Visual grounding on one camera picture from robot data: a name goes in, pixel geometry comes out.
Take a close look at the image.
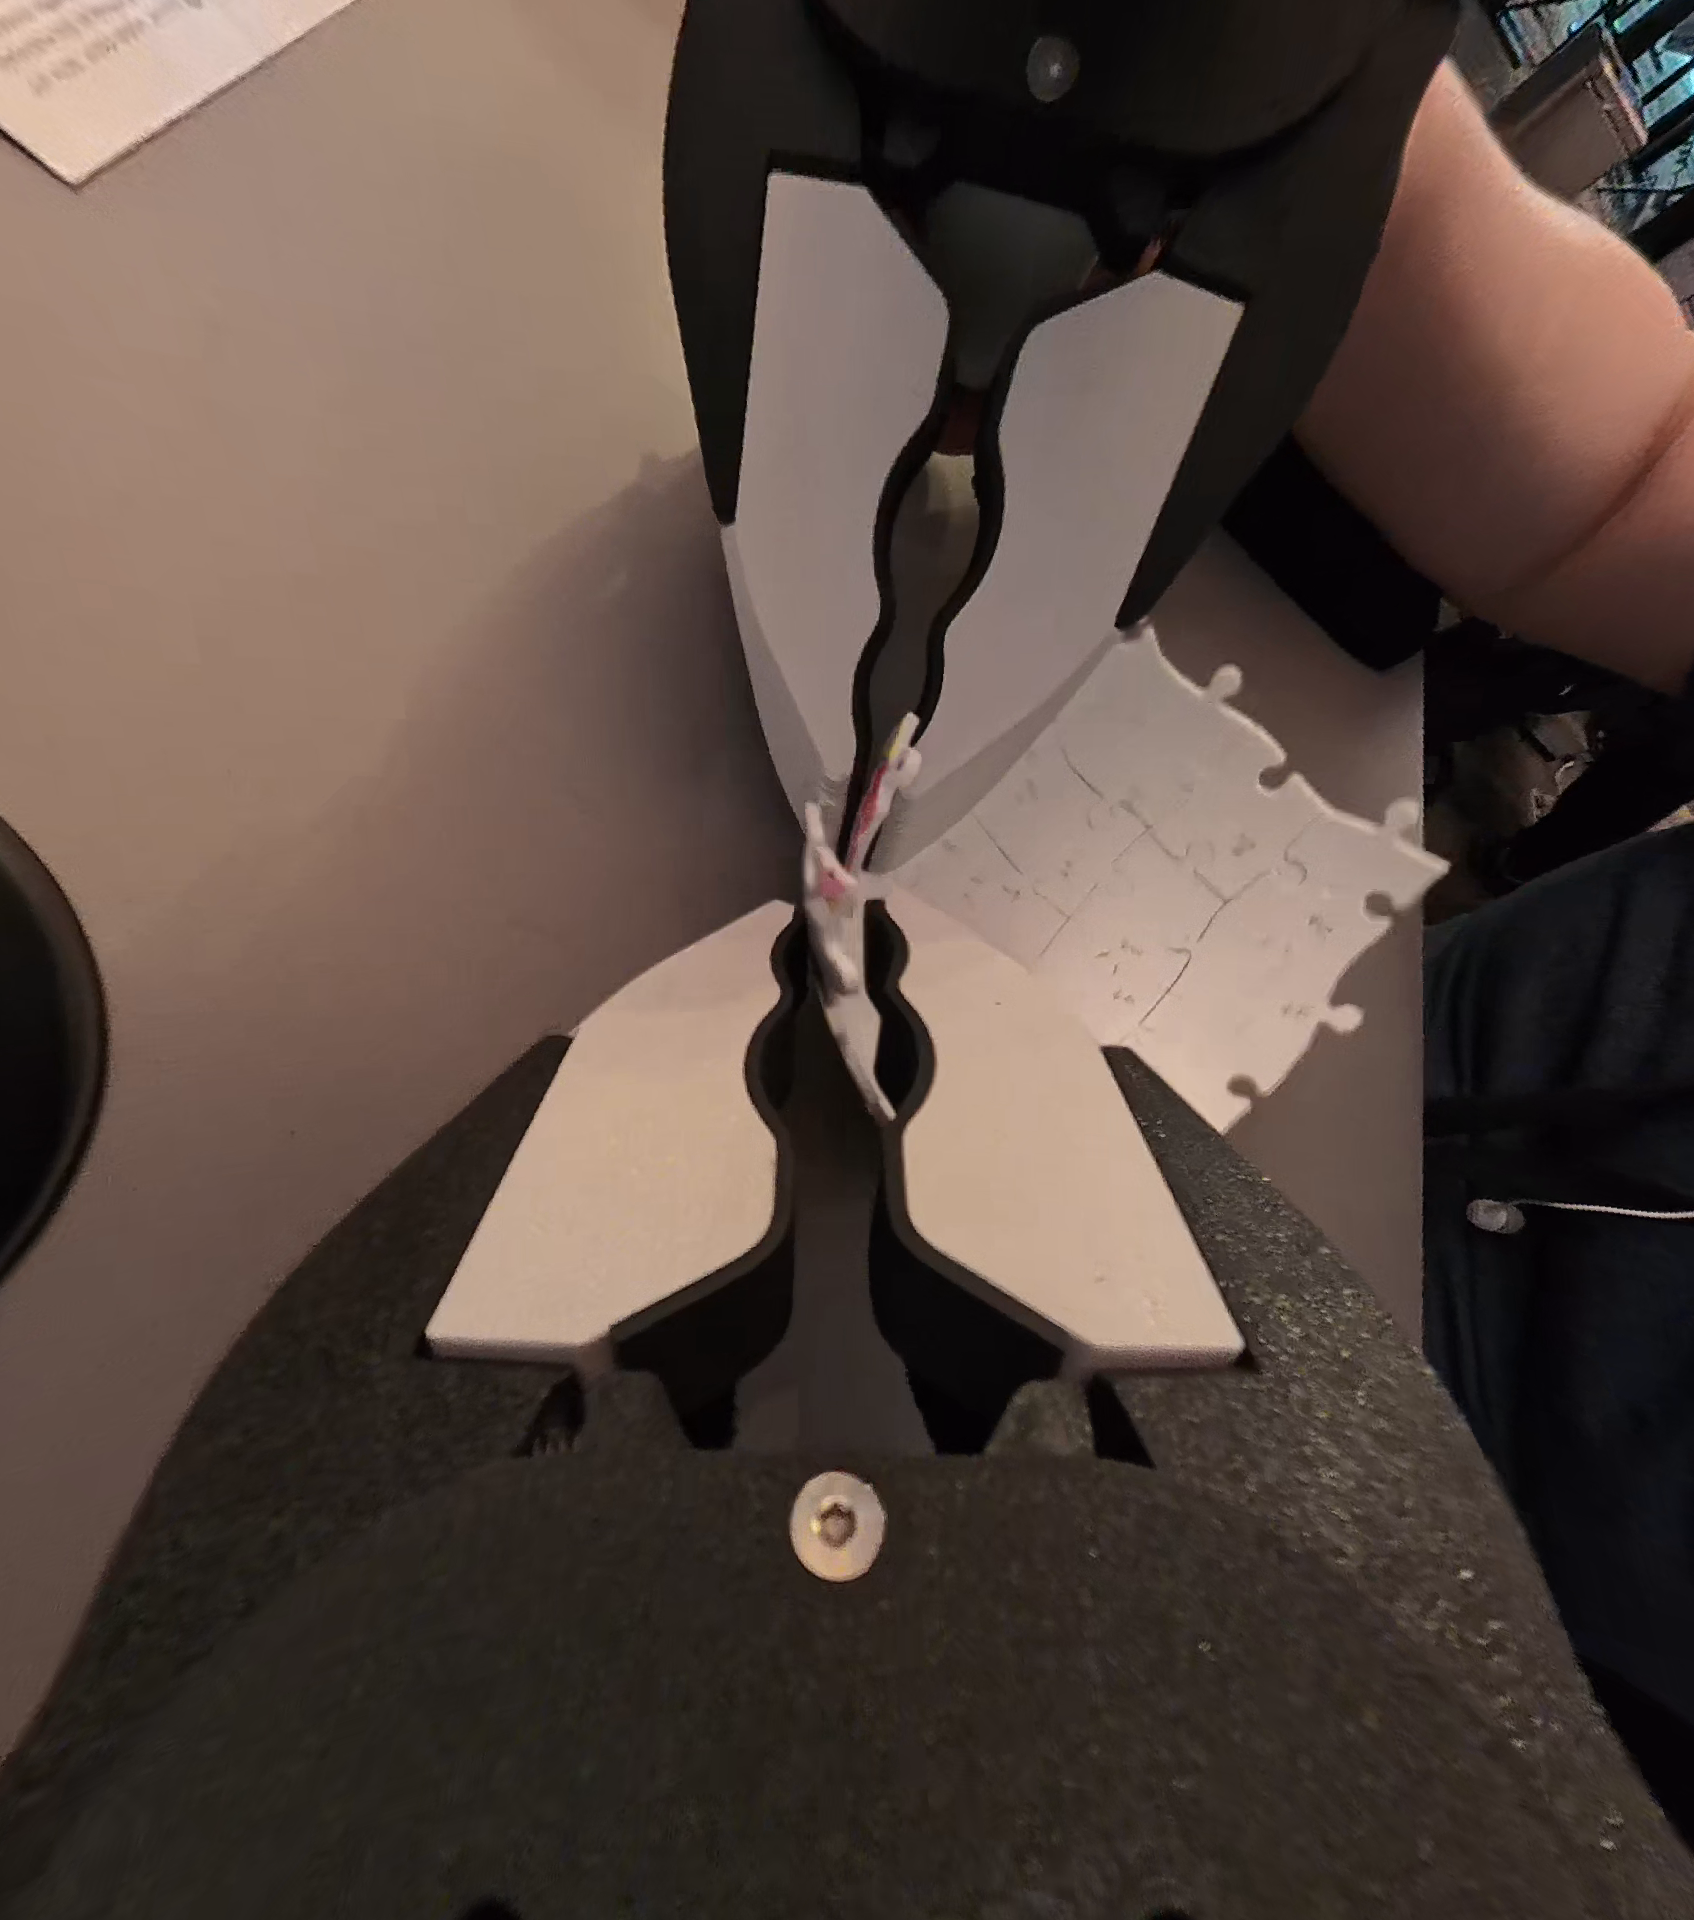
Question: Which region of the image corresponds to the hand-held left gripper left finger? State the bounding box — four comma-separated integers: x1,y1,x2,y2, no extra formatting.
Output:
428,910,803,1376

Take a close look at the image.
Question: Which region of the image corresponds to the white drawstring cord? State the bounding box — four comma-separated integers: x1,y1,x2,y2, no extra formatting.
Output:
1470,1194,1694,1238

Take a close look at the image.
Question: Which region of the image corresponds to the assembled white puzzle section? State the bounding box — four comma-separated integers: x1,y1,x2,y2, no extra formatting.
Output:
803,625,1449,1126

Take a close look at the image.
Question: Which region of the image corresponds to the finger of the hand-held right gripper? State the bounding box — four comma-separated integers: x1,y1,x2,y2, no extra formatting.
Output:
717,171,960,833
886,272,1251,863

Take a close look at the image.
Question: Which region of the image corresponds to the white instruction leaflet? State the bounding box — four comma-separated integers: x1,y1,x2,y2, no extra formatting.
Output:
0,0,354,190

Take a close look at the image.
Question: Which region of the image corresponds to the white puzzle piece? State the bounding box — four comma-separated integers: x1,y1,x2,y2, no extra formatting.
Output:
803,707,931,932

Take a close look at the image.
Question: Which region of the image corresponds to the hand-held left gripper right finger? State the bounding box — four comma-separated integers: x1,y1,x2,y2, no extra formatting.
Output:
871,910,1247,1376

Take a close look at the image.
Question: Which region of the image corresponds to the person's right forearm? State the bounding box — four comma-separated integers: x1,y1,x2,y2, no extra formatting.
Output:
1297,62,1694,707

